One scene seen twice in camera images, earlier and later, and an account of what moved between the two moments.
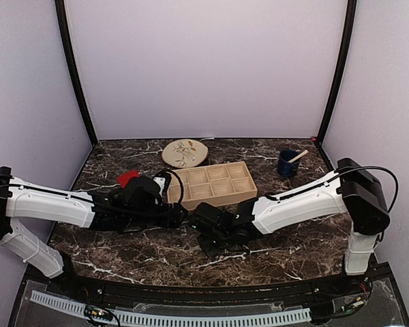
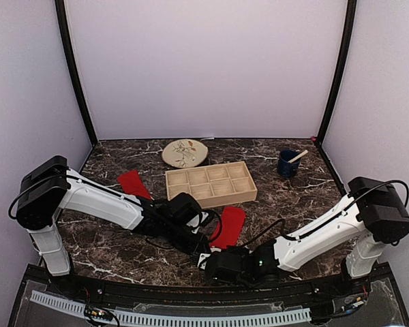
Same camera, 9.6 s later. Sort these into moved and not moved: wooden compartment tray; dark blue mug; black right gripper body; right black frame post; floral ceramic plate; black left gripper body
Moved: black right gripper body; black left gripper body
Not moved: floral ceramic plate; wooden compartment tray; right black frame post; dark blue mug
